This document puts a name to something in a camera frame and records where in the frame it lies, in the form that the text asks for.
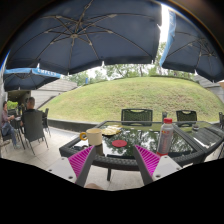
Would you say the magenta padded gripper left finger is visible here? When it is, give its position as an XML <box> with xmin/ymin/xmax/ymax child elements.
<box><xmin>47</xmin><ymin>146</ymin><xmax>96</xmax><ymax>187</ymax></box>

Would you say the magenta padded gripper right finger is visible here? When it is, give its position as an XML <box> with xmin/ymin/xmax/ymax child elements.
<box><xmin>133</xmin><ymin>145</ymin><xmax>182</xmax><ymax>185</ymax></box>

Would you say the clear bottle with red cap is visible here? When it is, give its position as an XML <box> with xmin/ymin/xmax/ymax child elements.
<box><xmin>157</xmin><ymin>118</ymin><xmax>174</xmax><ymax>156</ymax></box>

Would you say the red round coaster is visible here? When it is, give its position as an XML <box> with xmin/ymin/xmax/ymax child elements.
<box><xmin>112</xmin><ymin>140</ymin><xmax>127</xmax><ymax>148</ymax></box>

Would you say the black wicker glass-top table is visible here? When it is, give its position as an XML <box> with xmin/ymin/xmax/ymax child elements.
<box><xmin>58</xmin><ymin>120</ymin><xmax>214</xmax><ymax>182</ymax></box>

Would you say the yellow plate on table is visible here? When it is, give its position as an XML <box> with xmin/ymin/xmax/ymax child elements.
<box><xmin>102</xmin><ymin>125</ymin><xmax>122</xmax><ymax>136</ymax></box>

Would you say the black wicker chair centre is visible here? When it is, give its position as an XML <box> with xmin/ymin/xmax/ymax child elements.
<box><xmin>121</xmin><ymin>108</ymin><xmax>153</xmax><ymax>125</ymax></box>

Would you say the black wicker chair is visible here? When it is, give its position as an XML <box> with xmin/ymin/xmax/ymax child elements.
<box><xmin>121</xmin><ymin>108</ymin><xmax>153</xmax><ymax>125</ymax></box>
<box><xmin>176</xmin><ymin>110</ymin><xmax>197</xmax><ymax>126</ymax></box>

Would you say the black wicker chair right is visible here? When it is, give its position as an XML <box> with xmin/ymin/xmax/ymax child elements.
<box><xmin>176</xmin><ymin>110</ymin><xmax>197</xmax><ymax>126</ymax></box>

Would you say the black chair behind man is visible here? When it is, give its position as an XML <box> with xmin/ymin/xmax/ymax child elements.
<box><xmin>23</xmin><ymin>111</ymin><xmax>46</xmax><ymax>146</ymax></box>

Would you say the seated person in purple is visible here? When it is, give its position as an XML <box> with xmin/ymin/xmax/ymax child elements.
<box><xmin>1</xmin><ymin>101</ymin><xmax>20</xmax><ymax>148</ymax></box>

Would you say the man in black shirt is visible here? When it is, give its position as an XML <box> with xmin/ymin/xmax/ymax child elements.
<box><xmin>20</xmin><ymin>97</ymin><xmax>42</xmax><ymax>133</ymax></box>

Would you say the navy patio umbrella left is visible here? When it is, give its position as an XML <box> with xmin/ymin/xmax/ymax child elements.
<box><xmin>3</xmin><ymin>68</ymin><xmax>61</xmax><ymax>91</ymax></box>

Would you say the navy patio umbrella right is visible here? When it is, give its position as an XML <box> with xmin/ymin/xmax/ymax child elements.
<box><xmin>160</xmin><ymin>11</ymin><xmax>224</xmax><ymax>82</ymax></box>

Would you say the large navy patio umbrella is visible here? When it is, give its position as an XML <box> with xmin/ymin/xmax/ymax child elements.
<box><xmin>7</xmin><ymin>0</ymin><xmax>162</xmax><ymax>75</ymax></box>

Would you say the cream mug with yellow handle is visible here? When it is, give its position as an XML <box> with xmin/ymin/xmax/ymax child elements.
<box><xmin>79</xmin><ymin>128</ymin><xmax>102</xmax><ymax>146</ymax></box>

